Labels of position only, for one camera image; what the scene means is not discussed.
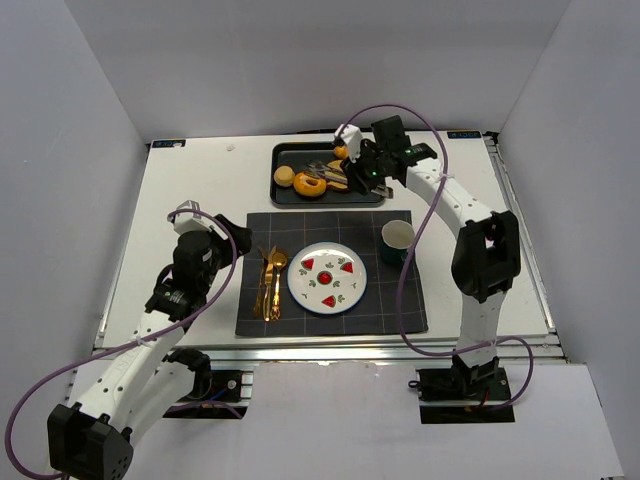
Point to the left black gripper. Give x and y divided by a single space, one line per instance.
232 236

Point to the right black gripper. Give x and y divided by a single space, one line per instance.
364 177

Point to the metal tongs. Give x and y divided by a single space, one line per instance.
317 169

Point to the glazed donut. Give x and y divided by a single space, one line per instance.
309 186

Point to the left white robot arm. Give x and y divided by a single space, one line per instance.
94 438

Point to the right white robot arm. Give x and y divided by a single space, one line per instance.
486 257

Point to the striped bread roll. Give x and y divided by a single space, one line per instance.
340 152

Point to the brown bread slice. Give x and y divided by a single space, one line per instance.
335 177

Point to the gold knife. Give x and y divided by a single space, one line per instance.
270 301

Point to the gold spoon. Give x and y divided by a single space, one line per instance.
280 261

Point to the small round bun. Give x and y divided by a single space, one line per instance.
284 176

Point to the green mug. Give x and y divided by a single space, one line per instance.
397 236

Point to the black baking tray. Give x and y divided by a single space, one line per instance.
298 155

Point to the white strawberry plate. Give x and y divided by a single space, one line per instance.
327 278

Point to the black grid placemat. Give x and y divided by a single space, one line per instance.
290 232

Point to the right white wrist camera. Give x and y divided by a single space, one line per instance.
349 137

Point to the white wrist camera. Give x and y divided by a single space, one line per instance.
189 220
349 137

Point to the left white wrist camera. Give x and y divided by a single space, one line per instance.
189 220

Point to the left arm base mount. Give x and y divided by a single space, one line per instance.
227 398

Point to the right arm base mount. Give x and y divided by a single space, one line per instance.
443 400

